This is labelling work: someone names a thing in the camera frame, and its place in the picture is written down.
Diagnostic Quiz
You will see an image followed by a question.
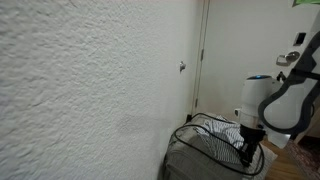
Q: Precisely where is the black door lock plate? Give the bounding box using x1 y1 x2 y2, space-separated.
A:
293 32 307 47

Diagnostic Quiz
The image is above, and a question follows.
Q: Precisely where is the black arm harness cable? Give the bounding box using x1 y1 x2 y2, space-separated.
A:
275 71 288 83

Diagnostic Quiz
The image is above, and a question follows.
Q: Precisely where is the patterned rug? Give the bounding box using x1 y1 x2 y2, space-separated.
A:
284 138 320 180

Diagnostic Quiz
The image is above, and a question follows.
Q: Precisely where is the striped white grey cloth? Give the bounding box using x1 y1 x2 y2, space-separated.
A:
194 115 264 165

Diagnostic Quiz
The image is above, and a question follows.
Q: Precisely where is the silver door lever handle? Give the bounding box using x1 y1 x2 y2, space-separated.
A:
275 50 301 67

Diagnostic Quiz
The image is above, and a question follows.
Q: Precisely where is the green paper sign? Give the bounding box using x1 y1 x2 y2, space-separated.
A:
292 0 320 8

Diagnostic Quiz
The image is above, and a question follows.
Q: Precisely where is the black power cable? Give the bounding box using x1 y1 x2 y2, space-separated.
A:
172 112 266 177

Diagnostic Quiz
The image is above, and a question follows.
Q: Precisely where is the white door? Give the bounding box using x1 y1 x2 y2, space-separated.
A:
194 0 320 134

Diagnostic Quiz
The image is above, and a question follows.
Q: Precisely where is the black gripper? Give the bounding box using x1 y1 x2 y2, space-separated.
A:
239 124 267 168

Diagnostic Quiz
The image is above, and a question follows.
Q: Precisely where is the beige quilted blanket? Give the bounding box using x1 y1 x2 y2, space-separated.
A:
162 112 278 180

